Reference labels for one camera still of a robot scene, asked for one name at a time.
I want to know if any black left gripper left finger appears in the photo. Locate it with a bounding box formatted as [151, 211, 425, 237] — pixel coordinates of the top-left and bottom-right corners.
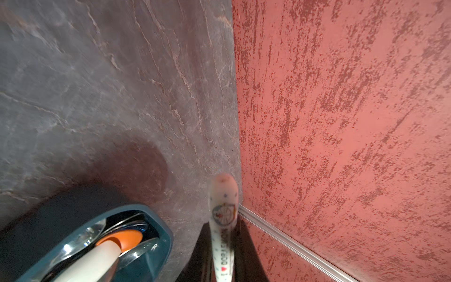
[176, 223, 216, 282]

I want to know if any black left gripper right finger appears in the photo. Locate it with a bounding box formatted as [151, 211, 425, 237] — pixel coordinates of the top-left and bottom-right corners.
[234, 216, 269, 282]

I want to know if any white printed spoon handle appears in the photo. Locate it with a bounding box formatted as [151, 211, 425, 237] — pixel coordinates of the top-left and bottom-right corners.
[209, 173, 239, 282]

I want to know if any orange plastic spoon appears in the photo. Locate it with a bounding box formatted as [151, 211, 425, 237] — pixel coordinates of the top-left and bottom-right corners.
[95, 230, 143, 253]

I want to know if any silver spoon patterned handle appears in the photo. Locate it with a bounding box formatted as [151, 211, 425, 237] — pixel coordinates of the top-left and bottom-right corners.
[117, 237, 160, 271]

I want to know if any silver steel spoon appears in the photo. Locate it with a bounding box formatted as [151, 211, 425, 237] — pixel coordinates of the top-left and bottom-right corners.
[45, 219, 106, 274]

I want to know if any teal plastic storage box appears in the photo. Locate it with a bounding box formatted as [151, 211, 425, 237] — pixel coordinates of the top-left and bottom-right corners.
[1, 186, 173, 282]

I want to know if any left aluminium corner post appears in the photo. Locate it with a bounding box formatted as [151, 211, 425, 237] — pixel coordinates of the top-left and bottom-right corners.
[238, 204, 358, 282]

